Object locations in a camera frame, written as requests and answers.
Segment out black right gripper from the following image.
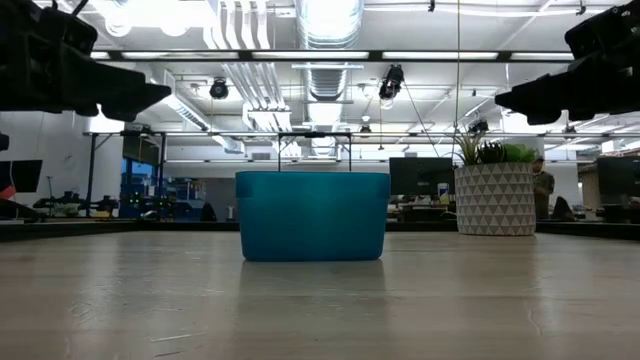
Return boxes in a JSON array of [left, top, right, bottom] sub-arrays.
[[494, 0, 640, 126]]

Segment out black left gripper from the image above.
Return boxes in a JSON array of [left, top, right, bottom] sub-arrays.
[[0, 0, 172, 123]]

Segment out teal plastic basket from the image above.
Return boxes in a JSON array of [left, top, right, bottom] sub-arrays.
[[235, 171, 392, 263]]

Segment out black workstation stand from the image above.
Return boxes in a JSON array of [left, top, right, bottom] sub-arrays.
[[85, 129, 167, 219]]

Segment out green succulent plant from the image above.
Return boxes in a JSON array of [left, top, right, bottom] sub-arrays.
[[453, 127, 540, 166]]

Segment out person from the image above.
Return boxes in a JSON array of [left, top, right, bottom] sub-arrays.
[[531, 156, 556, 221]]

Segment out white triangle-patterned plant pot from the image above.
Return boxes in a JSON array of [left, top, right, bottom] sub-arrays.
[[453, 162, 537, 237]]

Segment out dark computer monitor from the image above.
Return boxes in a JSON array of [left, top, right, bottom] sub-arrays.
[[0, 159, 44, 194], [389, 157, 456, 199]]

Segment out thin hanging cable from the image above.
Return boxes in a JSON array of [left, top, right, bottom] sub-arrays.
[[455, 0, 461, 146]]

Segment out black aluminium table frame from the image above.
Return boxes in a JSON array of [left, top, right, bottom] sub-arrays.
[[0, 218, 640, 242]]

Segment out thin black metal frame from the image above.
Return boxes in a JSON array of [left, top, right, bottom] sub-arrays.
[[277, 131, 353, 173]]

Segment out silver ceiling air duct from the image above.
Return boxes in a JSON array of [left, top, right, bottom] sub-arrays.
[[294, 0, 365, 101]]

